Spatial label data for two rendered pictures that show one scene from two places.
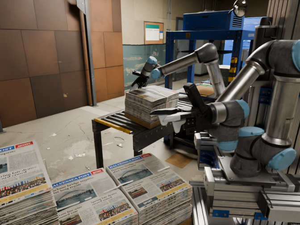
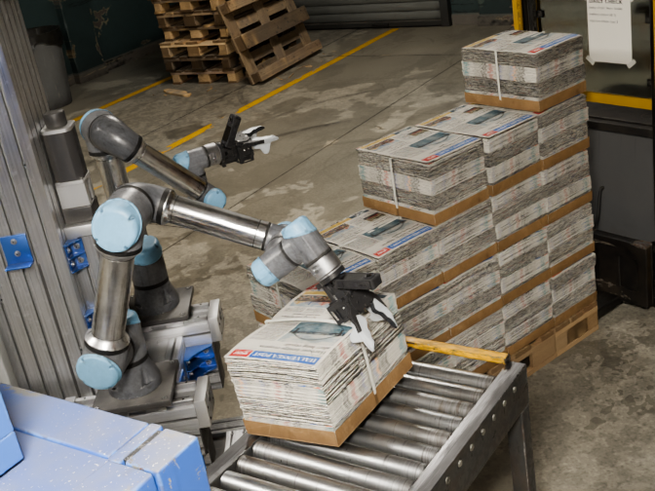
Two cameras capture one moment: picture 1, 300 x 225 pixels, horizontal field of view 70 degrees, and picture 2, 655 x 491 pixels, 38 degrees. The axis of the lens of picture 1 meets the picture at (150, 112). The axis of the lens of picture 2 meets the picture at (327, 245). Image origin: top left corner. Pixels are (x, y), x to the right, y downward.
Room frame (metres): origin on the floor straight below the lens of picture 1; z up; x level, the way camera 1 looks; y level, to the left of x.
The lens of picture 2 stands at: (3.86, -0.06, 2.18)
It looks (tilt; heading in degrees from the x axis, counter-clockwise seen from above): 24 degrees down; 177
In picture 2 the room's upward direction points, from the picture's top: 10 degrees counter-clockwise
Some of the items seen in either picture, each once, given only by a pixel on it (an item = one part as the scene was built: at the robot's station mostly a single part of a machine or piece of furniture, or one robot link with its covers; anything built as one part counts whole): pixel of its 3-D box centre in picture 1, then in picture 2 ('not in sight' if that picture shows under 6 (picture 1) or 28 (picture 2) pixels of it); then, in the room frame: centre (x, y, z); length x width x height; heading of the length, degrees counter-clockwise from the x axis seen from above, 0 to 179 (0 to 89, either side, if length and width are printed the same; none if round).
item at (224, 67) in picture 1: (224, 75); not in sight; (3.29, -1.15, 0.93); 0.38 x 0.30 x 0.26; 140
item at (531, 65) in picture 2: not in sight; (532, 195); (0.26, 1.00, 0.65); 0.39 x 0.30 x 1.29; 33
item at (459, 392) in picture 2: (126, 124); (408, 384); (1.67, 0.20, 0.77); 0.47 x 0.05 x 0.05; 50
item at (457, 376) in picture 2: (120, 127); (419, 371); (1.62, 0.24, 0.77); 0.47 x 0.05 x 0.05; 50
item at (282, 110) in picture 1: (282, 108); (118, 190); (0.84, -0.55, 1.19); 0.15 x 0.12 x 0.55; 21
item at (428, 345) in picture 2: (111, 125); (436, 346); (1.57, 0.30, 0.81); 0.43 x 0.03 x 0.02; 50
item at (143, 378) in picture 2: not in sight; (131, 369); (1.46, -0.54, 0.87); 0.15 x 0.15 x 0.10
